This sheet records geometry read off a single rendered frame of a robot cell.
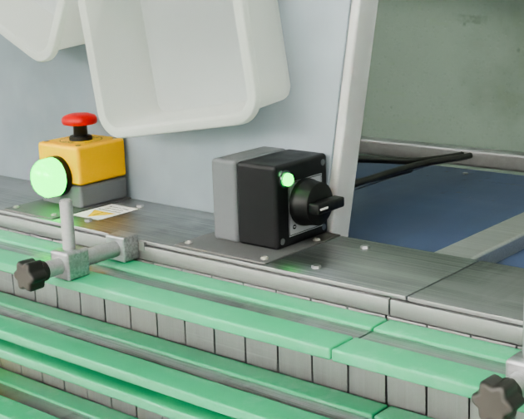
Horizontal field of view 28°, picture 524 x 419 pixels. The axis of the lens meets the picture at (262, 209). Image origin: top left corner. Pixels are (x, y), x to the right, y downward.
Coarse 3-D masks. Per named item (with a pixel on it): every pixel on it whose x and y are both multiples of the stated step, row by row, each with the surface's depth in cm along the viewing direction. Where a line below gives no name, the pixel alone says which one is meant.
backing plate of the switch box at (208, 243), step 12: (192, 240) 100; (204, 240) 100; (216, 240) 100; (228, 240) 100; (312, 240) 99; (324, 240) 99; (216, 252) 96; (228, 252) 96; (240, 252) 96; (252, 252) 96; (264, 252) 96; (276, 252) 96; (288, 252) 95
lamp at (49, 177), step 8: (40, 160) 114; (48, 160) 114; (56, 160) 114; (64, 160) 115; (32, 168) 115; (40, 168) 114; (48, 168) 113; (56, 168) 114; (64, 168) 114; (32, 176) 114; (40, 176) 114; (48, 176) 113; (56, 176) 113; (64, 176) 114; (32, 184) 115; (40, 184) 114; (48, 184) 113; (56, 184) 113; (64, 184) 114; (40, 192) 114; (48, 192) 114; (56, 192) 114; (64, 192) 115
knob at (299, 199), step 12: (300, 180) 97; (312, 180) 97; (300, 192) 96; (312, 192) 96; (324, 192) 97; (300, 204) 96; (312, 204) 95; (324, 204) 95; (336, 204) 96; (300, 216) 96; (312, 216) 96; (324, 216) 97
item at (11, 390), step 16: (0, 368) 120; (0, 384) 116; (16, 384) 115; (32, 384) 115; (0, 400) 111; (16, 400) 112; (32, 400) 112; (48, 400) 111; (64, 400) 111; (80, 400) 111; (0, 416) 108; (16, 416) 107; (32, 416) 107; (48, 416) 107; (64, 416) 108; (80, 416) 108; (96, 416) 107; (112, 416) 107; (128, 416) 107
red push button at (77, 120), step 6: (72, 114) 117; (78, 114) 117; (84, 114) 116; (90, 114) 117; (66, 120) 116; (72, 120) 115; (78, 120) 115; (84, 120) 116; (90, 120) 116; (96, 120) 117; (78, 126) 117; (84, 126) 117; (78, 132) 117; (84, 132) 117
